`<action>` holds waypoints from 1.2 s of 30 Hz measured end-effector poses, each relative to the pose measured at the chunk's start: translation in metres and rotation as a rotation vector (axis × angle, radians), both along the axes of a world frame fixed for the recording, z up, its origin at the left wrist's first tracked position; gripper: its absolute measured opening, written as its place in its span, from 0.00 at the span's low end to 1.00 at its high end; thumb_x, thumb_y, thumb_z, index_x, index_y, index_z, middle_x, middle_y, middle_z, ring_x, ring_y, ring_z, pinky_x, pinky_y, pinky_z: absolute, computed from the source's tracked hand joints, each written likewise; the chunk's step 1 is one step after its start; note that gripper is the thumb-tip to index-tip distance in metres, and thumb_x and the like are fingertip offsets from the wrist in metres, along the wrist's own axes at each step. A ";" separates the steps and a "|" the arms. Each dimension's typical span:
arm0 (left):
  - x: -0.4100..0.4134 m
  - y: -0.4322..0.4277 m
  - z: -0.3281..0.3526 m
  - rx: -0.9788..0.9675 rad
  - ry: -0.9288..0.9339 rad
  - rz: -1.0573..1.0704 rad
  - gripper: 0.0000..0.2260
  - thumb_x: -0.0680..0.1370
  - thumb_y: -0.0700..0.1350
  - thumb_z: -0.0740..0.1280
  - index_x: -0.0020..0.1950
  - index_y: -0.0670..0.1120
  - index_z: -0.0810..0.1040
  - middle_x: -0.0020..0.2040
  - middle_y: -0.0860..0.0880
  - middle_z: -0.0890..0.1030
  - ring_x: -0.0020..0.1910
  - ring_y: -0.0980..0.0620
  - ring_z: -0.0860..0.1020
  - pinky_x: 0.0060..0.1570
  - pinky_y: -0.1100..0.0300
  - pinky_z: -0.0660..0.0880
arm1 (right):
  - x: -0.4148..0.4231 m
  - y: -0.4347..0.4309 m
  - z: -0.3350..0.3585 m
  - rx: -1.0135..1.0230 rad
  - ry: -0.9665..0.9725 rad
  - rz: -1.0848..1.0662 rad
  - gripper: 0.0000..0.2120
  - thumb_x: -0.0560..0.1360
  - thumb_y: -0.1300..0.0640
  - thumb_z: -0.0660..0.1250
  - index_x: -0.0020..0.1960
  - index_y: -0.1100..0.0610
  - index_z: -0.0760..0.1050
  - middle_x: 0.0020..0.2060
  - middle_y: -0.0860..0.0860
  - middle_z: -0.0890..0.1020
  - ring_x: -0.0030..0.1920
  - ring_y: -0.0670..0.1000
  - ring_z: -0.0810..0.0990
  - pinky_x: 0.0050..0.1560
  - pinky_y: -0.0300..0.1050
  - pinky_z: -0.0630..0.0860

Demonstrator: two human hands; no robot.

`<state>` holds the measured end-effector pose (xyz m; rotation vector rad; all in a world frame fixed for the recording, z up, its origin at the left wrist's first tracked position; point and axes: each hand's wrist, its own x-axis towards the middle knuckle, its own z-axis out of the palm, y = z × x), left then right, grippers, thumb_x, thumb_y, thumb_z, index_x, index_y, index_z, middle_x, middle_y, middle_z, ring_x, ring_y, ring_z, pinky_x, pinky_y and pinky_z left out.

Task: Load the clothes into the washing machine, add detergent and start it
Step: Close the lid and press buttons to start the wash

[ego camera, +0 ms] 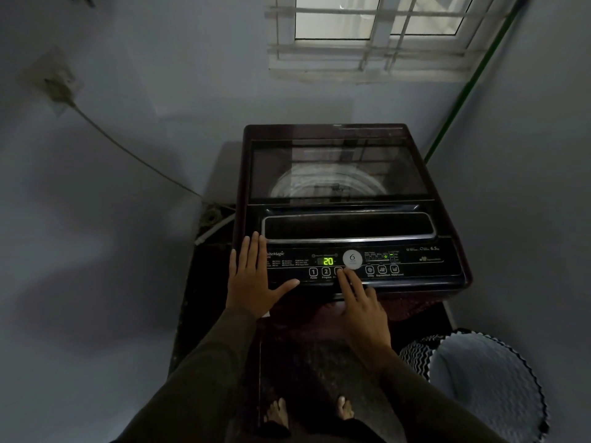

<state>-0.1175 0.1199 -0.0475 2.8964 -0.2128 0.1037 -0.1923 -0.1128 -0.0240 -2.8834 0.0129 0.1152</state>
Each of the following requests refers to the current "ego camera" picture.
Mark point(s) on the person's right hand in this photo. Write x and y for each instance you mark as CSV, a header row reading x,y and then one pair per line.
x,y
365,313

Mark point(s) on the person's left hand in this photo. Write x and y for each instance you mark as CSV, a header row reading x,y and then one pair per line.
x,y
251,281

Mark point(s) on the dark maroon washing machine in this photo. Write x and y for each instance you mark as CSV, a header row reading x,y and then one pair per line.
x,y
341,179

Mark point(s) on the black white zigzag laundry basket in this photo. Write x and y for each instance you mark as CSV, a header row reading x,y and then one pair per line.
x,y
485,387

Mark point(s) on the glass washing machine lid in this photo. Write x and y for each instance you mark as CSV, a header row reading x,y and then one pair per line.
x,y
337,166

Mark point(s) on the person's left forearm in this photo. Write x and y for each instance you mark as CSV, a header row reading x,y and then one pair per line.
x,y
198,382

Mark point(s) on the person's right forearm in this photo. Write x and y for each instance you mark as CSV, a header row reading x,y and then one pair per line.
x,y
425,401

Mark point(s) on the person's right foot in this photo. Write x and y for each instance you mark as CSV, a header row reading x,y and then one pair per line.
x,y
344,408

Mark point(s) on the person's foot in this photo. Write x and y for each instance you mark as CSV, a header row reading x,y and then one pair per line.
x,y
277,412
344,408

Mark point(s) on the person's left foot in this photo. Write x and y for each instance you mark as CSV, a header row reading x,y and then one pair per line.
x,y
277,412

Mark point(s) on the white sticker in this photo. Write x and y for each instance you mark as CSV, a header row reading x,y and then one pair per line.
x,y
265,314

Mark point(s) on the green pipe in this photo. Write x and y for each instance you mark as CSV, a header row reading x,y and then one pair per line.
x,y
475,78

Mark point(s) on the window with white bars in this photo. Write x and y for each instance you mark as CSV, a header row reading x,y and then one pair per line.
x,y
378,23

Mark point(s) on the white wall socket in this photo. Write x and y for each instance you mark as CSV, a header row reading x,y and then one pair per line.
x,y
53,83

